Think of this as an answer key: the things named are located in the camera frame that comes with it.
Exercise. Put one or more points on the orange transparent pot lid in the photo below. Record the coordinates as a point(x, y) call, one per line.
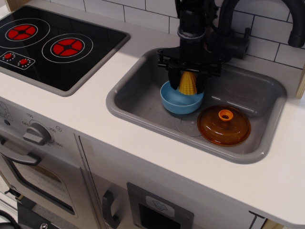
point(223, 125)

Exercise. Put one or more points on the grey oven temperature knob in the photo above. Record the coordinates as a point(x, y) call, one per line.
point(37, 134)

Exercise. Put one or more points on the grey oven door handle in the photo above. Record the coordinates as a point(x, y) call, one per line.
point(29, 159)

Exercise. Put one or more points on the dark grey toy faucet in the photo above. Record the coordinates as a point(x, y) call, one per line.
point(224, 42)

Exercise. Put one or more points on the light blue bowl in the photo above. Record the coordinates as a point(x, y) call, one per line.
point(176, 102)

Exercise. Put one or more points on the black toy stove top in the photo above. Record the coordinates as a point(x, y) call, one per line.
point(54, 52)

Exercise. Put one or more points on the toy oven door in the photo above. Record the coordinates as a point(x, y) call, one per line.
point(55, 184)

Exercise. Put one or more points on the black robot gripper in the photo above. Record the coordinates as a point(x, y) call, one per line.
point(190, 56)

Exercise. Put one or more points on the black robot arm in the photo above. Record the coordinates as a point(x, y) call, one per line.
point(195, 17)

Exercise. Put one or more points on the grey toy sink basin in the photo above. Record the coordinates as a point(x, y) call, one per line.
point(136, 98)

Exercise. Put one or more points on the yellow toy corn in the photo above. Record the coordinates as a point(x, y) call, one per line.
point(187, 84)

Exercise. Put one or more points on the grey toy dishwasher panel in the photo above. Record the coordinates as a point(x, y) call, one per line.
point(150, 211)

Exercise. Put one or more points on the grey cabinet door handle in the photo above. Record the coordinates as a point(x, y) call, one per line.
point(110, 220)

